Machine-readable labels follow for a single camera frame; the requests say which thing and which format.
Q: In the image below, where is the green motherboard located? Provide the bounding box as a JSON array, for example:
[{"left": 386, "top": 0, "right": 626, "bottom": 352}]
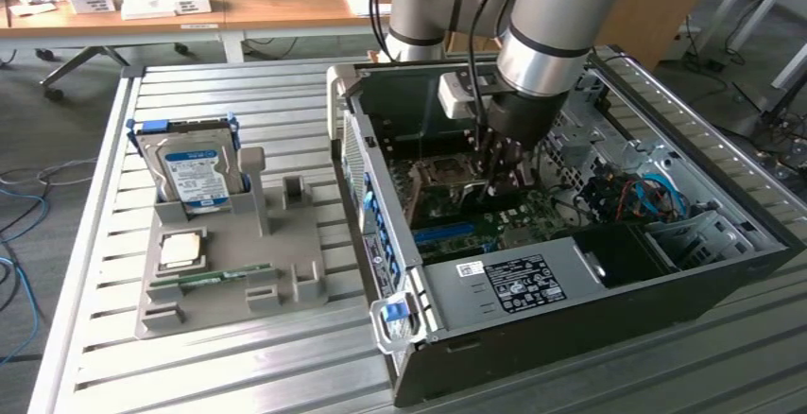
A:
[{"left": 385, "top": 148, "right": 594, "bottom": 265}]

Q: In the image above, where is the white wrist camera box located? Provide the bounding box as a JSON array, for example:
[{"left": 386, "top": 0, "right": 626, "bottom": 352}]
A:
[{"left": 437, "top": 71, "right": 501, "bottom": 120}]

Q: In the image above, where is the CPU chip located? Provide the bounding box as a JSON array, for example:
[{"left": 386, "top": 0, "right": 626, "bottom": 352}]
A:
[{"left": 158, "top": 233, "right": 205, "bottom": 267}]

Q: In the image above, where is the grey case handle blue latch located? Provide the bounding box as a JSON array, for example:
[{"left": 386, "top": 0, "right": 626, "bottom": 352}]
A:
[{"left": 370, "top": 289, "right": 419, "bottom": 354}]

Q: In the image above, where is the white flat box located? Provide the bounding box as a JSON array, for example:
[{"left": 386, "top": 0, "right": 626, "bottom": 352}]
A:
[{"left": 119, "top": 0, "right": 178, "bottom": 21}]

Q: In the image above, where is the wooden desk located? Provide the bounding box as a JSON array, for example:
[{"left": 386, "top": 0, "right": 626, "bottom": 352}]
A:
[{"left": 0, "top": 0, "right": 397, "bottom": 63}]

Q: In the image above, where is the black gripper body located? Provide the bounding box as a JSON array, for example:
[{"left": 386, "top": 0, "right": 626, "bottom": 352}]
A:
[{"left": 483, "top": 88, "right": 573, "bottom": 147}]

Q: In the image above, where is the blue wire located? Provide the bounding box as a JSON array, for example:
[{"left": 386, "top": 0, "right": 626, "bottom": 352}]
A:
[{"left": 633, "top": 172, "right": 693, "bottom": 222}]

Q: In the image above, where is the white table frame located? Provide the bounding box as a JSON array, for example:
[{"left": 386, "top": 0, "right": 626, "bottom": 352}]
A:
[{"left": 692, "top": 0, "right": 807, "bottom": 92}]

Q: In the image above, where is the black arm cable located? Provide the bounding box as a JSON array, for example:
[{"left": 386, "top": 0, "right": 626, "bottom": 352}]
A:
[{"left": 465, "top": 0, "right": 507, "bottom": 144}]

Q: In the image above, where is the open black PC case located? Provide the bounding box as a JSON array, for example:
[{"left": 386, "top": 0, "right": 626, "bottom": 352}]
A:
[{"left": 326, "top": 44, "right": 807, "bottom": 408}]

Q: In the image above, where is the black case fan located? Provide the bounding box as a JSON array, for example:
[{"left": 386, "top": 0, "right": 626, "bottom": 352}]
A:
[{"left": 578, "top": 174, "right": 627, "bottom": 224}]

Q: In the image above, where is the blue floor cable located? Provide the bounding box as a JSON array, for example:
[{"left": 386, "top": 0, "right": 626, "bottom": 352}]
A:
[{"left": 0, "top": 185, "right": 51, "bottom": 369}]

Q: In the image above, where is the green RAM stick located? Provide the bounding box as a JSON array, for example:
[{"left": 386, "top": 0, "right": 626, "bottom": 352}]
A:
[{"left": 150, "top": 264, "right": 281, "bottom": 289}]

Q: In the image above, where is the black hanging cable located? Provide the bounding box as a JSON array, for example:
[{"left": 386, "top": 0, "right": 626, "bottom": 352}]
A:
[{"left": 367, "top": 0, "right": 403, "bottom": 63}]

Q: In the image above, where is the blue expansion slot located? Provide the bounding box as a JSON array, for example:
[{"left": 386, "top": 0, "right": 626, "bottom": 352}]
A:
[{"left": 411, "top": 221, "right": 477, "bottom": 246}]

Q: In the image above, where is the grey floor cable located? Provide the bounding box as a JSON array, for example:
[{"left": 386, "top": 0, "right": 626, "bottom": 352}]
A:
[{"left": 0, "top": 157, "right": 101, "bottom": 188}]

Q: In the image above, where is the grey parts rack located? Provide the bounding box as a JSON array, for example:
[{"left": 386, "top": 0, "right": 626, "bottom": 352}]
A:
[{"left": 134, "top": 146, "right": 333, "bottom": 341}]

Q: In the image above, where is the CPU socket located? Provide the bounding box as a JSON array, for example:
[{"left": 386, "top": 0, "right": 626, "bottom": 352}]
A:
[{"left": 407, "top": 155, "right": 489, "bottom": 194}]

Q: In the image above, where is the grey power supply unit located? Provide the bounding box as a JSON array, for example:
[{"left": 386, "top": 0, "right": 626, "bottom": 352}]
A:
[{"left": 419, "top": 235, "right": 609, "bottom": 334}]

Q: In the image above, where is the hard disk blue carrier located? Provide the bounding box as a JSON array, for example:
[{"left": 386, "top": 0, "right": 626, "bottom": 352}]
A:
[{"left": 126, "top": 112, "right": 246, "bottom": 217}]

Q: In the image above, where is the metal disk bay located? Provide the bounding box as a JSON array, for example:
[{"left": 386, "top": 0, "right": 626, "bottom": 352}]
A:
[{"left": 642, "top": 210, "right": 760, "bottom": 272}]

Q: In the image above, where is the white labelled box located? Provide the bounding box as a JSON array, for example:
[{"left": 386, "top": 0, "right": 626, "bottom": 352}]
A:
[{"left": 171, "top": 0, "right": 214, "bottom": 16}]

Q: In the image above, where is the red wire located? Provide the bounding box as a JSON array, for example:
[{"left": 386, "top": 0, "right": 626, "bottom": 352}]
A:
[{"left": 613, "top": 177, "right": 639, "bottom": 221}]

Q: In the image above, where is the black drive cage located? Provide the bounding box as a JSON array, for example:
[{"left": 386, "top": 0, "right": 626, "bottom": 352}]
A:
[{"left": 569, "top": 222, "right": 684, "bottom": 291}]

